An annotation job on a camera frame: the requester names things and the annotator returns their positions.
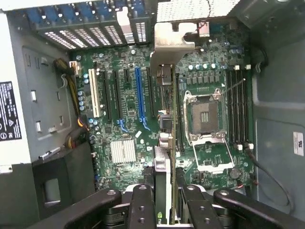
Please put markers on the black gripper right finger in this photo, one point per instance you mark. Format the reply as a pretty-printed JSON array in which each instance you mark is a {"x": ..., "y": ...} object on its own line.
[{"x": 202, "y": 214}]

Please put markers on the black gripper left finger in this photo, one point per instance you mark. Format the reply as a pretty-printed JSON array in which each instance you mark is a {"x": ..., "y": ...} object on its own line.
[{"x": 141, "y": 210}]

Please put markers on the black RAM slot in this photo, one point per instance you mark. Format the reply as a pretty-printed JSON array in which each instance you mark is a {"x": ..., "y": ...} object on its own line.
[
  {"x": 240, "y": 107},
  {"x": 245, "y": 107},
  {"x": 229, "y": 107},
  {"x": 235, "y": 107}
]

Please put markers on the blue expansion slot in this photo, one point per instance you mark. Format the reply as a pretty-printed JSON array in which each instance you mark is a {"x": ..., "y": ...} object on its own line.
[{"x": 140, "y": 95}]

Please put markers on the long black expansion slot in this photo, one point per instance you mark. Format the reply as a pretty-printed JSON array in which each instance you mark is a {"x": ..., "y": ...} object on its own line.
[
  {"x": 118, "y": 95},
  {"x": 150, "y": 95},
  {"x": 106, "y": 95}
]

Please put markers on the white expansion slot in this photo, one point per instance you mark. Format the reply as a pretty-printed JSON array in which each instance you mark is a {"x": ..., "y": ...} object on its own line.
[{"x": 94, "y": 95}]

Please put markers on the short black expansion slot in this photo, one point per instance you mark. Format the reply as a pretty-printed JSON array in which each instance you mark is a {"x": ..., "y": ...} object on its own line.
[{"x": 126, "y": 75}]

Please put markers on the round coin battery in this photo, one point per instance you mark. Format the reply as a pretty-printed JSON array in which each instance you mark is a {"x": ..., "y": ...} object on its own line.
[{"x": 234, "y": 173}]

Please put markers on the metal socket cover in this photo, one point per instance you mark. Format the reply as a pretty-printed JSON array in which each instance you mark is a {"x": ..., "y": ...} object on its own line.
[{"x": 214, "y": 159}]

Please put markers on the silver finned heatsink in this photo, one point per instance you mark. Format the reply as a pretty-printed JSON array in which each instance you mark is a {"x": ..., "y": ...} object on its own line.
[{"x": 123, "y": 152}]

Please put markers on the black fan shroud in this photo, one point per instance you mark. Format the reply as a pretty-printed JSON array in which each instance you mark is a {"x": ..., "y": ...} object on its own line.
[{"x": 71, "y": 167}]

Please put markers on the CPU socket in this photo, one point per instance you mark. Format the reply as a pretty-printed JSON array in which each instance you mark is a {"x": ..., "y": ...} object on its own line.
[{"x": 205, "y": 114}]

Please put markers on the green motherboard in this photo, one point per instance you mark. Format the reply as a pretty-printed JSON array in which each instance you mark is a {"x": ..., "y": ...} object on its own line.
[{"x": 124, "y": 95}]

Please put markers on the thin metal locking lever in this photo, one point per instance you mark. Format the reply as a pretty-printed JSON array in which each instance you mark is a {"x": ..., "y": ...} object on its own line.
[{"x": 234, "y": 84}]

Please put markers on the open PC case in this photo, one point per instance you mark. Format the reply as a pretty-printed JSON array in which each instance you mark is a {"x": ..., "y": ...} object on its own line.
[{"x": 276, "y": 95}]

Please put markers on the grey power supply unit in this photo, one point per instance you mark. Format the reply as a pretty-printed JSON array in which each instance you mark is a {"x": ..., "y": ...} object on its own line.
[{"x": 14, "y": 59}]

